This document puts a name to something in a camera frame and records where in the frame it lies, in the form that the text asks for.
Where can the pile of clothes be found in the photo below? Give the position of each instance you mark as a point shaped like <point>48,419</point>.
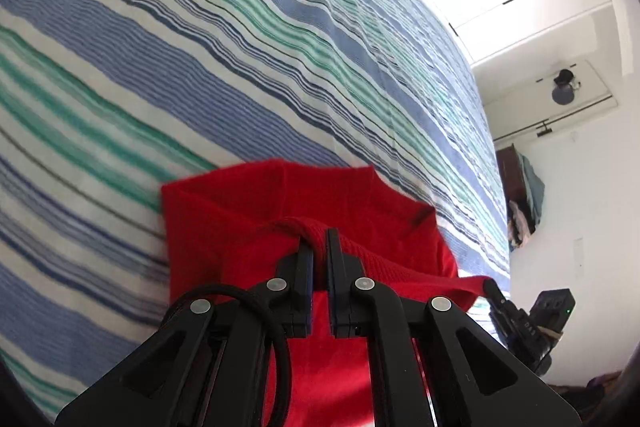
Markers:
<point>521,223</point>

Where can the dark hat on door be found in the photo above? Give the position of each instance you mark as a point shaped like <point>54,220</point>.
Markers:
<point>563,90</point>

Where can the teal folded cloth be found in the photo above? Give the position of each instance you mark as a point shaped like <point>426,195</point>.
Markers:
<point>534,189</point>

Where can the striped blue green bedspread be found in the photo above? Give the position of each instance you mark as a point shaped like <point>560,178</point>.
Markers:
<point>104,101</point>

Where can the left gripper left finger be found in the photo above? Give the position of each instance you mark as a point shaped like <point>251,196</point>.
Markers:
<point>220,358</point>

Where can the dark wooden side cabinet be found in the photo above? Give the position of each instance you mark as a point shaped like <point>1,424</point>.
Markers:
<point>511,174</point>

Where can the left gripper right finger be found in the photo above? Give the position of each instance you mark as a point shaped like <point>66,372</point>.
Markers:
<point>430,363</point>

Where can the red rabbit sweater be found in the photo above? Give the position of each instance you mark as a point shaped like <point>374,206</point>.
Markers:
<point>233,225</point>

